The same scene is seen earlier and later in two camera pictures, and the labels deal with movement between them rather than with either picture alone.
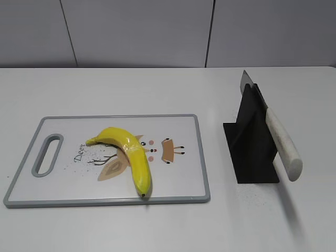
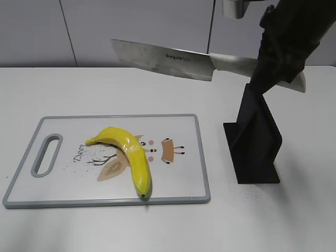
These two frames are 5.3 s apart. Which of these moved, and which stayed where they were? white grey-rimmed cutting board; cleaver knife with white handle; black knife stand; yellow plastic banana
Moved: cleaver knife with white handle
Stayed: black knife stand; yellow plastic banana; white grey-rimmed cutting board
